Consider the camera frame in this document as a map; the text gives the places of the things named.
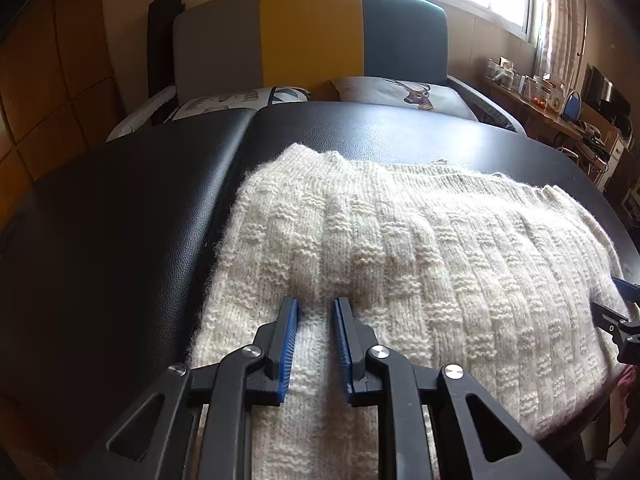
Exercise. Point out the blue round-backed chair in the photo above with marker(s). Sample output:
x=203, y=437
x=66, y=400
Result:
x=573, y=105

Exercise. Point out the dark monitor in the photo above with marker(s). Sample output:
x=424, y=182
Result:
x=607, y=95

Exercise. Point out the white printed cushion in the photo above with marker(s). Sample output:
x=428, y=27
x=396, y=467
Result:
x=140, y=115

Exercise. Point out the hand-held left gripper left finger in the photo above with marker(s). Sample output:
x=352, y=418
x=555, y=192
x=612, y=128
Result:
x=287, y=350

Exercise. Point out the geometric print pillow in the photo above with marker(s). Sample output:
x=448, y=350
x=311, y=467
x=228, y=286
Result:
x=225, y=101

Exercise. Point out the cluttered wooden desk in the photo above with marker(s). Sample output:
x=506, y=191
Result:
x=545, y=121

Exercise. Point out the white knitted sweater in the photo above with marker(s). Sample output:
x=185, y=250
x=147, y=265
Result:
x=400, y=260

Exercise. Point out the pale pink curtain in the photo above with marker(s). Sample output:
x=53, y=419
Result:
x=560, y=25

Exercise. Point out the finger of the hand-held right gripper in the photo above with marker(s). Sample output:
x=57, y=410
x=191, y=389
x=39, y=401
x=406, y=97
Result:
x=612, y=317
x=629, y=288

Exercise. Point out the clear storage container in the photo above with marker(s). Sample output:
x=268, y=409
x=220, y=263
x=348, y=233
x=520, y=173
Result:
x=500, y=74

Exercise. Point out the pink cloth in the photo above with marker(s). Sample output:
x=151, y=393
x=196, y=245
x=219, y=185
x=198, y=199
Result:
x=629, y=395

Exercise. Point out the grey yellow blue sofa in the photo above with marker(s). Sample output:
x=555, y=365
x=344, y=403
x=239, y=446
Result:
x=310, y=35

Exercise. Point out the deer print pillow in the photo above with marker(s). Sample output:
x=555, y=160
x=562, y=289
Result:
x=380, y=92

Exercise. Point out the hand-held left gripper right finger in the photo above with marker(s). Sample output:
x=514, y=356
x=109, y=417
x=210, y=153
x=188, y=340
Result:
x=345, y=350

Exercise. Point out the metal pole stand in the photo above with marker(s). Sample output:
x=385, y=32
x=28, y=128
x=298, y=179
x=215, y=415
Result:
x=583, y=35

